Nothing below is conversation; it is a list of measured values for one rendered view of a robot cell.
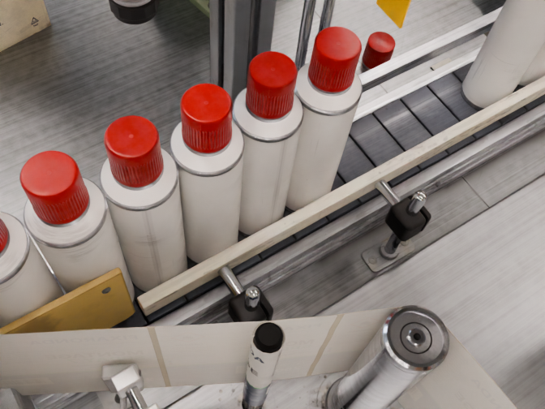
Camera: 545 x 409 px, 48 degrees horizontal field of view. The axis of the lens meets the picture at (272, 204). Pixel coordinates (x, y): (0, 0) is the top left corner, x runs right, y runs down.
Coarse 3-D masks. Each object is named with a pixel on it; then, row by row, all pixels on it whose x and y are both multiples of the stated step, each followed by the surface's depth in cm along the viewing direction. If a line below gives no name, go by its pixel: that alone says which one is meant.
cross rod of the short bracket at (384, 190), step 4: (380, 180) 58; (384, 180) 58; (376, 184) 58; (380, 184) 58; (384, 184) 58; (376, 188) 58; (380, 188) 58; (384, 188) 58; (388, 188) 58; (380, 192) 58; (384, 192) 57; (388, 192) 57; (392, 192) 57; (384, 196) 57; (388, 196) 57; (392, 196) 57; (396, 196) 57; (388, 200) 57; (392, 200) 57; (396, 200) 57; (400, 200) 57; (388, 204) 57; (392, 204) 57
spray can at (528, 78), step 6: (540, 54) 64; (534, 60) 65; (540, 60) 65; (534, 66) 66; (540, 66) 66; (528, 72) 67; (534, 72) 66; (540, 72) 67; (522, 78) 68; (528, 78) 67; (534, 78) 67; (522, 84) 68
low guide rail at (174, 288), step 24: (528, 96) 64; (480, 120) 62; (432, 144) 60; (384, 168) 58; (408, 168) 60; (336, 192) 56; (360, 192) 58; (288, 216) 55; (312, 216) 55; (264, 240) 53; (216, 264) 52; (168, 288) 51; (192, 288) 52; (144, 312) 51
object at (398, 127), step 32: (416, 96) 67; (448, 96) 68; (544, 96) 69; (352, 128) 64; (384, 128) 65; (416, 128) 65; (352, 160) 62; (384, 160) 63; (320, 224) 59; (256, 256) 56; (128, 320) 53
